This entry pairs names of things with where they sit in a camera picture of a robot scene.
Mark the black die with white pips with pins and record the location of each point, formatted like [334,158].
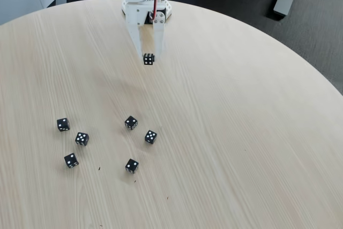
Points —
[148,59]
[63,125]
[132,165]
[81,139]
[150,137]
[71,160]
[131,122]

